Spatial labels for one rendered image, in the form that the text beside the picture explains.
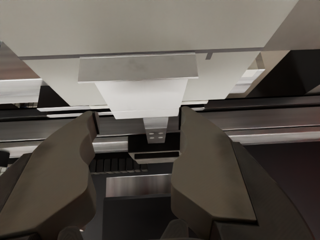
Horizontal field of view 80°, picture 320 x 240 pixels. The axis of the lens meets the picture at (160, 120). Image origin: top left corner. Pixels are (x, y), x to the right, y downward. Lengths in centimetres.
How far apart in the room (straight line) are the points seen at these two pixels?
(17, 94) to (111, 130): 23
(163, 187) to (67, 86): 14
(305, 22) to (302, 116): 28
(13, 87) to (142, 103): 16
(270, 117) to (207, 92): 36
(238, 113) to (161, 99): 33
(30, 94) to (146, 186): 19
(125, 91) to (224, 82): 10
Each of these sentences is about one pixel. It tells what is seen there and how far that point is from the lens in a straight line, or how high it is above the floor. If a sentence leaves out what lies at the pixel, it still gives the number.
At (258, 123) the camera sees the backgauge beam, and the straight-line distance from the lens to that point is 53.
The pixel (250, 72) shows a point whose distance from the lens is 26.
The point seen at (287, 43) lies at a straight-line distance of 41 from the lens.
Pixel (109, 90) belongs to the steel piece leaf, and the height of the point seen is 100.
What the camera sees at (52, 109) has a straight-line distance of 26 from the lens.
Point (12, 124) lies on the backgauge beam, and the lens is 59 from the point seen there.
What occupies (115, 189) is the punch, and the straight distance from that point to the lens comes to 22.
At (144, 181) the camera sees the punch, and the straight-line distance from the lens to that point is 22.
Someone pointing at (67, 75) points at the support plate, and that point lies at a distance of 18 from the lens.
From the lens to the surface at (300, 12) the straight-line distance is 36.
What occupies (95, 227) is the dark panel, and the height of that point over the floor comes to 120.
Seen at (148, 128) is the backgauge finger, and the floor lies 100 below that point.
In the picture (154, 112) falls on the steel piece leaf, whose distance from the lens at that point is 25.
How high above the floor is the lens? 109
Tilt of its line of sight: 20 degrees down
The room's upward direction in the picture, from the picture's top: 177 degrees clockwise
